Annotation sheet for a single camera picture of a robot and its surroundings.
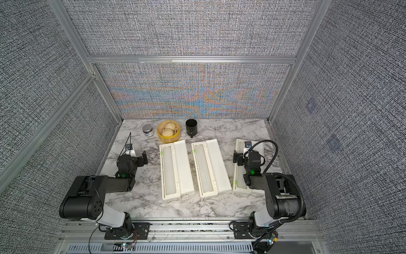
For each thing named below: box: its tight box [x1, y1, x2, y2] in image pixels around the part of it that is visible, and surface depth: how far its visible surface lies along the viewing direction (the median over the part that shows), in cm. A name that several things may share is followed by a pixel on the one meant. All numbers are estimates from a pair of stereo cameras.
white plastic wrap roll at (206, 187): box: [194, 143, 214, 194], surface depth 88 cm
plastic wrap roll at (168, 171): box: [162, 146, 177, 196], surface depth 87 cm
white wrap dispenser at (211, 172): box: [191, 138, 233, 199], surface depth 88 cm
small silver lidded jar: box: [142, 124, 155, 138], surface depth 109 cm
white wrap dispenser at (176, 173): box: [159, 139, 195, 201], surface depth 87 cm
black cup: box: [185, 118, 198, 139], surface depth 108 cm
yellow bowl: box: [157, 120, 182, 144], surface depth 108 cm
